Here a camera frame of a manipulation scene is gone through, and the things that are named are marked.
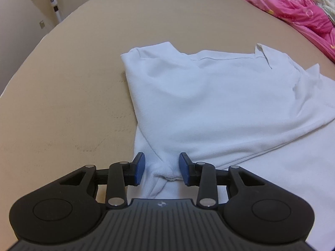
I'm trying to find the white long-sleeve shirt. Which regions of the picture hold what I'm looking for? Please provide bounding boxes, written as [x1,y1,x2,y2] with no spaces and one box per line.
[121,42,334,250]

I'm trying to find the pink floral quilt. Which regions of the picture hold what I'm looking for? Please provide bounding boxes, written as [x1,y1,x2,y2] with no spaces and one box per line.
[246,0,334,61]

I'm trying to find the wall power outlet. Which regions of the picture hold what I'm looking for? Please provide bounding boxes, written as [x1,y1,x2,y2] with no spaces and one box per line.
[39,21,45,29]

